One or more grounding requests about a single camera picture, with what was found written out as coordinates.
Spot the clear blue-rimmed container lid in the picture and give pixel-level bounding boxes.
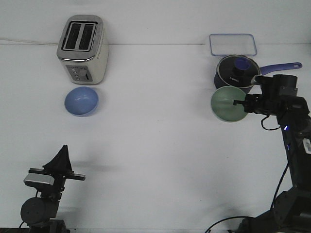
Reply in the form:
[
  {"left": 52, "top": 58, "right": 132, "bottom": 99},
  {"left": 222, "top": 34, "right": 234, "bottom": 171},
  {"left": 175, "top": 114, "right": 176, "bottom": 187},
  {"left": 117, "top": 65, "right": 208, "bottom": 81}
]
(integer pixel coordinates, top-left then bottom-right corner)
[{"left": 209, "top": 33, "right": 258, "bottom": 56}]

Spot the green bowl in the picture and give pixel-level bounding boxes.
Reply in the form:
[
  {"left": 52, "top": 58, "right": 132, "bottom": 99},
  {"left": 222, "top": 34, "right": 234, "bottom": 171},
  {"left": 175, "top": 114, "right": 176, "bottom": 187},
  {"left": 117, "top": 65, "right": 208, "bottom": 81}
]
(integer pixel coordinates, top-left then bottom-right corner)
[{"left": 210, "top": 86, "right": 247, "bottom": 122}]

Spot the blue bowl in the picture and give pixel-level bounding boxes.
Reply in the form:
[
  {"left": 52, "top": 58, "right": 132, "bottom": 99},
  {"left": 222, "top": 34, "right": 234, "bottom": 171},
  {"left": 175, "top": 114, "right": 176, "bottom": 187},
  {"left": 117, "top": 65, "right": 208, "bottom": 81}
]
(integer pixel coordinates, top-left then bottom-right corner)
[{"left": 64, "top": 86, "right": 99, "bottom": 117}]

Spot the white toaster power cord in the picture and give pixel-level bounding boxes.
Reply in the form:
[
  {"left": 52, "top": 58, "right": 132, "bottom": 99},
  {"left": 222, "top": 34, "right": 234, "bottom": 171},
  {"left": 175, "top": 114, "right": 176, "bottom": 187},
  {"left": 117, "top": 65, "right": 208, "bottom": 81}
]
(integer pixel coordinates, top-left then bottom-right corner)
[{"left": 0, "top": 36, "right": 60, "bottom": 46}]

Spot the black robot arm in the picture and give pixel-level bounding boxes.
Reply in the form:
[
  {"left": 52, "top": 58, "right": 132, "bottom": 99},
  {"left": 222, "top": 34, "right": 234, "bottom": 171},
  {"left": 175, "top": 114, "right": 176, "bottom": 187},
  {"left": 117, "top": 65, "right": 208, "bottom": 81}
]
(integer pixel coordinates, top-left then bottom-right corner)
[
  {"left": 20, "top": 145, "right": 86, "bottom": 233},
  {"left": 234, "top": 75, "right": 311, "bottom": 233}
]

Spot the silver two-slot toaster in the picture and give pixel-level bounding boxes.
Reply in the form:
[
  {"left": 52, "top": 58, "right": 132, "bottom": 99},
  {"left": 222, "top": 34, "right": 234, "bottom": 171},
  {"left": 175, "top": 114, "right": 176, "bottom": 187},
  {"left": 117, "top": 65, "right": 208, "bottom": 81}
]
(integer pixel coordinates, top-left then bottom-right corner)
[{"left": 56, "top": 15, "right": 109, "bottom": 85}]

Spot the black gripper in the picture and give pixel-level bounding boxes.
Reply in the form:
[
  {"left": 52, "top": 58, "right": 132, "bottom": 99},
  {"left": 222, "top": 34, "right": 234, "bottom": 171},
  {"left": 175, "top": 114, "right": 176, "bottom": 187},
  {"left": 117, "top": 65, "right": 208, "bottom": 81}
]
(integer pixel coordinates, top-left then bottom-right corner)
[
  {"left": 28, "top": 145, "right": 86, "bottom": 198},
  {"left": 233, "top": 74, "right": 297, "bottom": 115}
]

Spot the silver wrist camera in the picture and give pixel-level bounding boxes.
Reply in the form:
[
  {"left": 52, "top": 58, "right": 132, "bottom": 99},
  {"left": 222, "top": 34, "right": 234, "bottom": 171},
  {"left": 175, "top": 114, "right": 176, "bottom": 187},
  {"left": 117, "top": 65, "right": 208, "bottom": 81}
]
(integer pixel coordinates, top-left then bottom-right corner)
[{"left": 23, "top": 173, "right": 54, "bottom": 187}]

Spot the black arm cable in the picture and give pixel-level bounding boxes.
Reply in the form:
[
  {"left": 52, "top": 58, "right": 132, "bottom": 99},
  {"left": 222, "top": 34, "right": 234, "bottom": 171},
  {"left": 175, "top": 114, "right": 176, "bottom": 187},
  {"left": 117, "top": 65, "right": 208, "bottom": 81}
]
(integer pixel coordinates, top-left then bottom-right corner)
[
  {"left": 204, "top": 114, "right": 291, "bottom": 233},
  {"left": 18, "top": 190, "right": 41, "bottom": 229}
]

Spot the blue saucepan with handle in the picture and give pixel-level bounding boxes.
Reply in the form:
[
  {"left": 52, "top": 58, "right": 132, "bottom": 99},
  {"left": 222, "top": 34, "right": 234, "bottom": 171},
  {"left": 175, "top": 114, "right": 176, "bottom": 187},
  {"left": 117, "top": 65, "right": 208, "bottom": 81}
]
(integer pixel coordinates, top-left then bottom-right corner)
[{"left": 213, "top": 62, "right": 303, "bottom": 93}]

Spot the glass pot lid blue knob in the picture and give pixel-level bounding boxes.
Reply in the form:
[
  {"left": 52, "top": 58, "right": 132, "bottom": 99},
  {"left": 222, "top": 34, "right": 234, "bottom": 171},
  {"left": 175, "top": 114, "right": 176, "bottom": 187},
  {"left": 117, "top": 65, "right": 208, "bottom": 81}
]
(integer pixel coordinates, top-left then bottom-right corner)
[{"left": 214, "top": 55, "right": 261, "bottom": 93}]

